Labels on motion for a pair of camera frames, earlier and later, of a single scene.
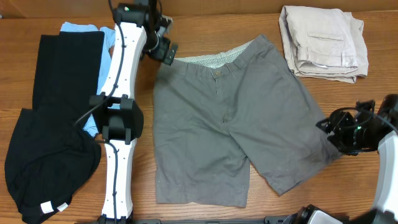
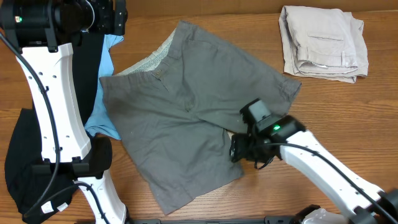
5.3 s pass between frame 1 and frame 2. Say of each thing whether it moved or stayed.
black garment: stayed
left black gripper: moved
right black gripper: moved
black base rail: stayed
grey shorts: moved
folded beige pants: stayed
